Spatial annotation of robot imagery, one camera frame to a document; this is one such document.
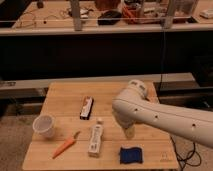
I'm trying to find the black object on bench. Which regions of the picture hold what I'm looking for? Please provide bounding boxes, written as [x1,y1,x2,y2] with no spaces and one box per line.
[97,10,122,25]

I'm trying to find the black floor cable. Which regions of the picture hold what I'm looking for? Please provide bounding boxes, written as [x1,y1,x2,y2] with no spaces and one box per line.
[170,136,203,171]

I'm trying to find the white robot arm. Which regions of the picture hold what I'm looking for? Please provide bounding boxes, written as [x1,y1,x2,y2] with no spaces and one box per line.
[112,80,213,148]

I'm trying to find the grey metal post left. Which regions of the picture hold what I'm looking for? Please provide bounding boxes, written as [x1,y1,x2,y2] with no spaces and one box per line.
[70,0,82,31]

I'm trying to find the black hanging cable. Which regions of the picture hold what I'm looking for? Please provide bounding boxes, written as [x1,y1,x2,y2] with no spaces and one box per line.
[157,25,167,92]

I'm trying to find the blue sponge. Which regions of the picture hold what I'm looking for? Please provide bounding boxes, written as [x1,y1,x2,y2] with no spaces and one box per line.
[119,147,143,164]

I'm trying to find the white plastic cup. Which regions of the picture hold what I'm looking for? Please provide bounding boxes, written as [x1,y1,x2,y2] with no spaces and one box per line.
[32,115,55,138]

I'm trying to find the grey metal post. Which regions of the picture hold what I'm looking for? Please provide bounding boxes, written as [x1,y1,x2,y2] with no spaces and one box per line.
[163,0,176,29]
[70,0,82,31]

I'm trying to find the orange tool on bench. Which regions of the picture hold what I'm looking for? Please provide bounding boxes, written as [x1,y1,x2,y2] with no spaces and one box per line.
[122,6,137,24]

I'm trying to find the orange toy carrot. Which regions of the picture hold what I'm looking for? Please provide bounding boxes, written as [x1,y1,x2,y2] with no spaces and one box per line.
[52,131,80,159]

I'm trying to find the grey metal post right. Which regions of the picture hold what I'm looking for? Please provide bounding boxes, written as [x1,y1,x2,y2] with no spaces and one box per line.
[163,0,176,29]

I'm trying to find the white bottle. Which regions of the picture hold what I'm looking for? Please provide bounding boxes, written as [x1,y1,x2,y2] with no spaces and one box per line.
[88,118,104,157]

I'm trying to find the black silver harmonica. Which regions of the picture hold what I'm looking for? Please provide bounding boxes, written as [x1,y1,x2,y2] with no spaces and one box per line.
[80,96,93,120]

